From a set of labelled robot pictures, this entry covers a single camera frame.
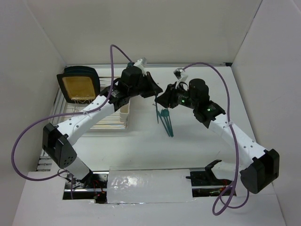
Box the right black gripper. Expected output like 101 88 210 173
154 81 198 109

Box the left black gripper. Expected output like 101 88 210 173
128 71 162 98

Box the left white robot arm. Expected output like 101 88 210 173
42 66 162 188

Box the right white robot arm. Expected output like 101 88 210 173
155 79 280 194

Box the teal spoon on table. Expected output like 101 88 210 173
158 109 171 123

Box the teal utensil pile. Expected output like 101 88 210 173
160 116 174 137

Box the white utensil holder near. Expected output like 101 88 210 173
119 104 130 123

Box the dark teal plate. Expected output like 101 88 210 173
64 66 100 89

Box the reflective tape sheet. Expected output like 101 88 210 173
107 169 193 204

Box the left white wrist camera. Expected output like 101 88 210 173
134 57 147 75

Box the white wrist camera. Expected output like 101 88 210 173
134 57 147 75
174 68 188 88

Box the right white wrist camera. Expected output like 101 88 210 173
174 68 188 88

